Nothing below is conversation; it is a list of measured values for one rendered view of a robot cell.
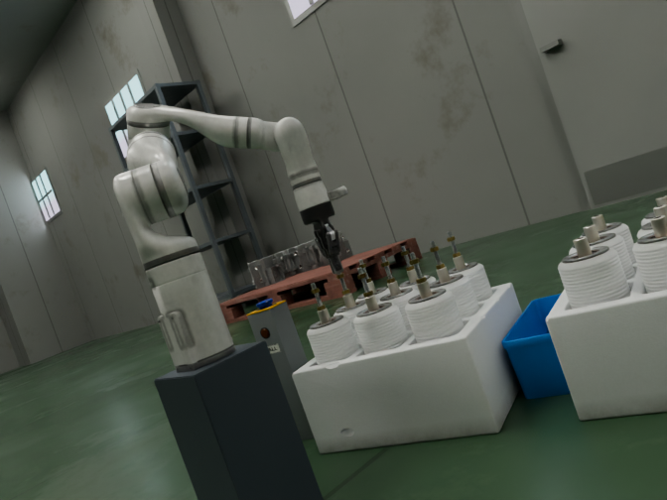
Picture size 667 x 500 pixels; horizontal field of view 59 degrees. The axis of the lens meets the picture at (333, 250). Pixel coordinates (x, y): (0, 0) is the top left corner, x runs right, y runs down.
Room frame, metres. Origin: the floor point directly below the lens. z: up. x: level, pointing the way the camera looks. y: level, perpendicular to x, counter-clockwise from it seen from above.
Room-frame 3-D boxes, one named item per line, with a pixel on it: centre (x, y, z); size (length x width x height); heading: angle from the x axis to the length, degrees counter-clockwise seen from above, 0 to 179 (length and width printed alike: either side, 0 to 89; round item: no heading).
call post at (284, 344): (1.35, 0.19, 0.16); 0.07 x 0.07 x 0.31; 60
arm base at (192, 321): (0.95, 0.25, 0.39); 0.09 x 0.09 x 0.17; 43
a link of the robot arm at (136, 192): (0.95, 0.25, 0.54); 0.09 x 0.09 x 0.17; 9
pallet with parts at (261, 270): (4.54, 0.21, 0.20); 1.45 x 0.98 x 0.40; 43
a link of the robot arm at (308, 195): (1.34, -0.01, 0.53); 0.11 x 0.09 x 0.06; 106
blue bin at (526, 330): (1.21, -0.36, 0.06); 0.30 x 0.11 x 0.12; 148
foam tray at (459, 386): (1.27, -0.10, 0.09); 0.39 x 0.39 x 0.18; 60
